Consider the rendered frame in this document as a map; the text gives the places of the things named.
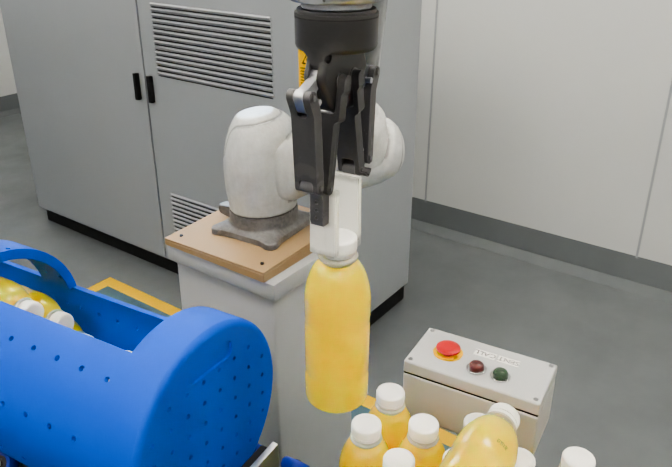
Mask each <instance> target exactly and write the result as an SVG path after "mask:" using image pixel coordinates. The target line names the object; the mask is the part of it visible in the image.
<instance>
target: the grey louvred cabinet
mask: <svg viewBox="0 0 672 467"><path fill-rule="evenodd" d="M300 5H301V3H297V2H293V1H290V0H0V8H1V13H2V18H3V23H4V29H5V34H6V39H7V44H8V49H9V54H10V59H11V64H12V69H13V75H14V80H15V85H16V90H17V95H18V100H19V105H20V110H21V115H22V121H23V126H24V131H25V136H26V141H27V146H28V151H29V156H30V161H31V167H32V172H33V177H34V182H35V187H36V192H37V197H38V202H39V206H41V207H42V208H44V209H46V210H47V215H48V220H50V221H53V222H55V223H58V224H60V225H62V226H65V227H67V228H70V229H72V230H74V231H77V232H79V233H81V234H84V235H86V236H89V237H91V238H93V239H96V240H98V241H100V242H103V243H105V244H108V245H110V246H112V247H115V248H117V249H120V250H122V251H124V252H127V253H129V254H131V255H134V256H136V257H139V258H141V259H143V260H146V261H148V262H150V263H153V264H155V265H158V266H160V267H162V268H165V269H167V270H170V271H172V272H174V273H177V274H178V264H177V262H175V261H173V260H171V259H169V257H168V249H167V245H166V244H165V237H167V236H169V235H171V234H173V233H175V232H177V231H179V230H181V229H183V228H185V227H187V226H189V225H190V224H192V223H194V222H196V221H198V220H200V219H202V218H204V217H206V216H208V215H210V214H212V213H214V212H216V211H218V210H219V205H220V203H222V202H229V201H228V197H227V193H226V187H225V180H224V168H223V153H224V145H225V139H226V135H227V131H228V128H229V126H230V124H231V122H232V120H233V118H234V117H235V115H236V114H237V113H238V112H240V111H242V110H244V109H247V108H251V107H256V106H271V107H274V108H276V109H279V110H282V111H283V112H285V113H286V114H287V115H289V116H290V117H291V114H290V110H289V107H288V104H287V100H286V92H287V90H288V89H289V88H293V89H299V87H300V86H301V85H302V84H303V83H304V82H305V81H304V71H305V67H306V61H307V56H306V54H305V53H304V52H303V51H301V50H299V49H298V48H297V47H296V45H295V32H294V10H296V7H297V6H300ZM421 9H422V0H388V3H387V11H386V20H385V23H384V32H383V41H382V49H381V58H380V75H379V80H378V84H377V93H376V103H377V104H378V105H379V106H380V107H381V108H382V110H383V111H384V113H385V117H386V118H388V119H390V120H391V121H393V122H394V123H395V124H396V125H397V126H398V128H399V130H400V132H401V133H402V136H403V139H404V145H405V156H404V161H403V164H402V166H401V168H400V169H399V170H398V172H397V173H396V174H395V175H394V176H392V177H391V178H389V179H388V180H386V181H384V182H382V183H380V184H377V185H374V186H371V187H367V188H362V189H361V244H360V245H359V246H358V247H357V250H356V251H357V253H358V255H359V256H358V260H359V261H360V262H361V264H362V265H363V267H364V269H365V271H366V273H367V276H368V280H369V284H370V289H371V314H370V326H371V325H372V324H373V323H375V322H376V321H377V320H378V319H379V318H381V317H382V316H383V315H384V314H385V313H387V312H388V311H389V310H390V309H391V308H393V307H394V306H395V305H396V304H397V303H399V302H400V301H401V300H402V299H403V297H404V285H405V284H406V283H408V270H409V249H410V229H411V209H412V189H413V169H414V149H415V129H416V109H417V89H418V69H419V49H420V29H421Z"/></svg>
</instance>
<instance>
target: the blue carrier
mask: <svg viewBox="0 0 672 467"><path fill-rule="evenodd" d="M12 259H27V260H29V261H30V262H31V263H32V264H33V265H34V266H35V267H36V269H37V270H38V271H39V272H38V271H35V270H32V269H30V268H27V267H24V266H21V265H18V264H15V263H13V262H10V261H7V260H12ZM0 276H1V277H4V278H7V279H9V280H12V281H14V282H16V283H18V284H21V285H23V286H26V287H29V288H31V289H34V290H37V291H39V292H42V293H45V294H47V295H48V296H50V297H51V298H53V299H54V300H55V301H56V302H57V303H58V305H59V306H60V308H61V310H63V311H64V312H66V313H69V314H70V315H72V316H73V318H74V320H75V321H76V322H77V323H78V324H79V325H80V326H81V328H82V330H83V331H84V332H85V333H86V334H89V335H91V336H93V337H94V338H93V337H91V336H88V335H86V334H83V333H81V332H78V331H76V330H73V329H71V328H68V327H66V326H63V325H61V324H58V323H56V322H53V321H51V320H48V319H46V318H43V317H40V316H38V315H35V314H33V313H30V312H28V311H25V310H23V309H20V308H18V307H15V306H13V305H10V304H8V303H5V302H3V301H0V452H2V453H4V454H6V455H8V456H9V457H11V458H13V459H15V460H17V461H19V462H20V463H22V464H24V465H26V466H28V467H242V465H243V464H244V463H245V462H246V461H247V460H248V459H249V458H250V457H251V456H252V455H253V453H254V450H255V448H256V446H257V443H258V441H259V438H260V436H261V433H262V430H263V427H264V424H265V421H266V417H267V413H268V409H269V405H270V399H271V393H272V383H273V365H272V357H271V352H270V348H269V345H268V342H267V340H266V338H265V336H264V334H263V333H262V332H261V330H260V329H259V328H258V327H257V326H256V325H255V324H253V323H252V322H250V321H248V320H246V319H243V318H240V317H237V316H234V315H231V314H228V313H225V312H222V311H219V310H216V309H213V308H210V307H205V306H197V307H191V308H187V309H184V310H181V311H179V312H177V313H175V314H173V315H171V316H170V317H165V316H162V315H159V314H156V313H153V312H151V311H148V310H145V309H142V308H139V307H137V306H134V305H131V304H128V303H125V302H122V301H120V300H117V299H114V298H111V297H108V296H106V295H103V294H100V293H97V292H94V291H91V290H89V289H86V288H83V287H80V286H77V285H76V283H75V280H74V278H73V276H72V275H71V273H70V271H69V270H68V269H67V268H66V266H65V265H64V264H63V263H62V262H61V261H59V260H58V259H57V258H55V257H54V256H52V255H50V254H48V253H46V252H43V251H40V250H37V249H34V248H31V247H28V246H25V245H22V244H19V243H16V242H13V241H8V240H0ZM126 350H129V351H132V353H131V352H129V351H126ZM83 369H84V370H83ZM109 379H110V380H109ZM108 380H109V381H108Z"/></svg>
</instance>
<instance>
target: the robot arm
mask: <svg viewBox="0 0 672 467"><path fill-rule="evenodd" d="M290 1H293V2H297V3H301V5H300V6H297V7H296V10H294V32H295V45H296V47H297V48H298V49H299V50H301V51H303V52H304V53H305V54H306V56H307V61H306V67H305V71H304V81H305V82H304V83H303V84H302V85H301V86H300V87H299V89H293V88H289V89H288V90H287V92H286V100H287V104H288V107H289V110H290V114H291V117H290V116H289V115H287V114H286V113H285V112H283V111H282V110H279V109H276V108H274V107H271V106H256V107H251V108H247V109H244V110H242V111H240V112H238V113H237V114H236V115H235V117H234V118H233V120H232V122H231V124H230V126H229V128H228V131H227V135H226V139H225V145H224V153H223V168H224V180H225V187H226V193H227V197H228V201H229V202H222V203H220V205H219V211H220V213H222V214H224V215H226V216H227V217H229V218H227V219H226V220H224V221H222V222H219V223H217V224H215V225H213V226H212V228H211V229H212V234H213V235H219V236H226V237H229V238H233V239H236V240H239V241H243V242H246V243H250V244H253V245H256V246H259V247H261V248H263V249H264V250H267V251H273V250H276V249H278V247H279V246H280V245H281V244H282V243H283V242H284V241H286V240H287V239H289V238H290V237H292V236H293V235H295V234H296V233H298V232H299V231H301V230H302V229H304V228H305V227H307V226H308V225H310V251H311V252H313V253H317V254H321V255H324V256H328V257H332V258H336V257H337V256H339V228H343V229H348V230H351V231H353V232H354V233H355V234H356V235H357V241H358V240H359V239H360V238H361V189H362V188H367V187H371V186H374V185H377V184H380V183H382V182H384V181H386V180H388V179H389V178H391V177H392V176H394V175H395V174H396V173H397V172H398V170H399V169H400V168H401V166H402V164H403V161H404V156H405V145H404V139H403V136H402V133H401V132H400V130H399V128H398V126H397V125H396V124H395V123H394V122H393V121H391V120H390V119H388V118H386V117H385V113H384V111H383V110H382V108H381V107H380V106H379V105H378V104H377V103H376V93H377V84H378V80H379V75H380V58H381V49H382V41H383V32H384V23H385V20H386V11H387V3H388V0H290ZM307 194H310V212H307V211H302V210H299V209H298V204H297V199H299V198H301V197H303V196H305V195H307Z"/></svg>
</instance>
